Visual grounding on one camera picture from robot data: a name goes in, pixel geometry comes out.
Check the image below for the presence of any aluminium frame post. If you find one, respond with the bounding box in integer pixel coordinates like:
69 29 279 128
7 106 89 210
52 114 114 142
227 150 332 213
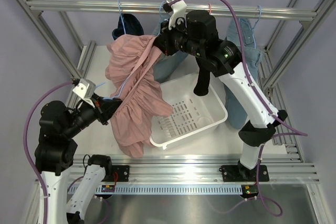
264 0 336 91
16 0 97 78

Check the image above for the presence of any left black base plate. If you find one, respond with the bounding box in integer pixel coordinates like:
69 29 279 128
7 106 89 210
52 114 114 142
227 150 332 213
102 165 130 183

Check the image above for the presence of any light blue denim skirt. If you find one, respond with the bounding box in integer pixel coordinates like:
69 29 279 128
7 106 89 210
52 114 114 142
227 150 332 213
151 19 195 83

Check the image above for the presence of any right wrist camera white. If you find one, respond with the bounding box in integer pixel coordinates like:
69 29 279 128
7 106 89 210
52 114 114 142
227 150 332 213
163 0 187 30

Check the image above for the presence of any light blue wire hanger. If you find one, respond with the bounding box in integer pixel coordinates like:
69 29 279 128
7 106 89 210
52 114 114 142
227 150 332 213
90 37 155 101

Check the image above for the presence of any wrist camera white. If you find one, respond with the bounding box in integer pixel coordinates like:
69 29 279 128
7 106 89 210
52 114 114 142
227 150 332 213
72 78 96 106
163 0 187 30

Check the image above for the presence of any aluminium hanging rail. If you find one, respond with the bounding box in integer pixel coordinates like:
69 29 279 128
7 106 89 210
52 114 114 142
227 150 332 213
26 0 317 22

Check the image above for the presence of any white plastic basket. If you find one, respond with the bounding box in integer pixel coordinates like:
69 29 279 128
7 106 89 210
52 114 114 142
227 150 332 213
150 73 228 150

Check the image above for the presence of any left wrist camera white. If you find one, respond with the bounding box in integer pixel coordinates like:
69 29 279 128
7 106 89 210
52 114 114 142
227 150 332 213
72 78 96 106

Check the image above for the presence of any pink skirt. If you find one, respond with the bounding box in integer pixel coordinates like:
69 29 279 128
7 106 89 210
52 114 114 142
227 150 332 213
110 47 173 158

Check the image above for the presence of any right aluminium frame post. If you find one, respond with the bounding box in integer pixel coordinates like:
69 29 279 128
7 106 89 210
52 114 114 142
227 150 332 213
264 0 336 91

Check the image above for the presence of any dark blue denim skirt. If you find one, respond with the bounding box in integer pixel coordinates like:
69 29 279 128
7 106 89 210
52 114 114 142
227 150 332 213
112 14 144 40

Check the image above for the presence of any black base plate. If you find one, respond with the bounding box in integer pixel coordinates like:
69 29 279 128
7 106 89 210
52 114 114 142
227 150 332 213
218 165 269 182
102 165 130 183

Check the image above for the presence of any blue hanger of dark denim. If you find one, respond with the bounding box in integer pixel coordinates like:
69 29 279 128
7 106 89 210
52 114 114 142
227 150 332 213
118 0 131 34

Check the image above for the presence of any black skirt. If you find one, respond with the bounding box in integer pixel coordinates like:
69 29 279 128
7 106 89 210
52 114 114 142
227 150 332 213
194 58 210 97

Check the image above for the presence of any blue hanger of light denim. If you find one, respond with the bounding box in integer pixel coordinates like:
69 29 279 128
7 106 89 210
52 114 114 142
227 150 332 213
159 1 170 24

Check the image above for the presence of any blue hanger far right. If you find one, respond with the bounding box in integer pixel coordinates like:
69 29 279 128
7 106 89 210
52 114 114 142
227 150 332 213
250 5 262 49

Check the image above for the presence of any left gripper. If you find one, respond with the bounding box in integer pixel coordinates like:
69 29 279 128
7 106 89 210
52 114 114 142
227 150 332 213
64 92 123 137

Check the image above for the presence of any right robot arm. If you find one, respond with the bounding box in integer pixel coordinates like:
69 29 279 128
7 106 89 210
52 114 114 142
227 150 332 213
154 10 288 180

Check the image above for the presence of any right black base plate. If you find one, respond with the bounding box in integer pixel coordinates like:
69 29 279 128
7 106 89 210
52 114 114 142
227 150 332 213
218 165 269 182

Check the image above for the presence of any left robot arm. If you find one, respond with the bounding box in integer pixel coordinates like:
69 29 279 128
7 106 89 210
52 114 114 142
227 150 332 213
35 94 122 223

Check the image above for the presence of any left aluminium frame post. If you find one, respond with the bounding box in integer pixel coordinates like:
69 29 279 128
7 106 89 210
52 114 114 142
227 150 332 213
16 0 97 78

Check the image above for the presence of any slotted cable duct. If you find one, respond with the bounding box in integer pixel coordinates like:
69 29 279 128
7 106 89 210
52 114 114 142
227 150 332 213
68 184 244 195

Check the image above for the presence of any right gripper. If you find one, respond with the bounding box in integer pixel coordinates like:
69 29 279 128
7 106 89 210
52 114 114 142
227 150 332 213
154 16 205 58

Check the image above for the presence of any front aluminium rail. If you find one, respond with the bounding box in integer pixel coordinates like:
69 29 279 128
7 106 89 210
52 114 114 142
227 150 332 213
35 154 321 184

